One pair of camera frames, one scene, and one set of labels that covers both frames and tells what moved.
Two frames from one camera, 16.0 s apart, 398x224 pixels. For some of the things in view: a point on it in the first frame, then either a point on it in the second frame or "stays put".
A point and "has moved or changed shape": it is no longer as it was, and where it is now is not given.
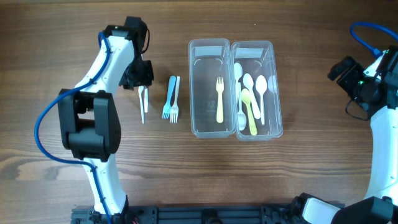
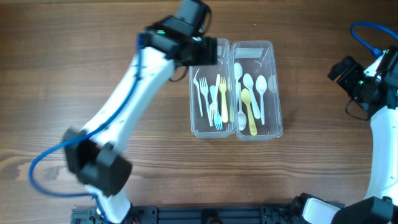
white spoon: [261, 87] stays put
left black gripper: [142, 78] -> [206, 50]
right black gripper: [343, 74] stays put
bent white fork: [142, 104] has moved or changed shape
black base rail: [238, 214] stays put
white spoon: [248, 82] stays put
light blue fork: [166, 108] -> [218, 119]
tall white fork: [146, 99] has moved or changed shape
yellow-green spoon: [246, 96] stays put
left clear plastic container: [211, 88] stays put
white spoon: [242, 119] stays put
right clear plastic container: [257, 104] stays put
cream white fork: [174, 111] -> [213, 106]
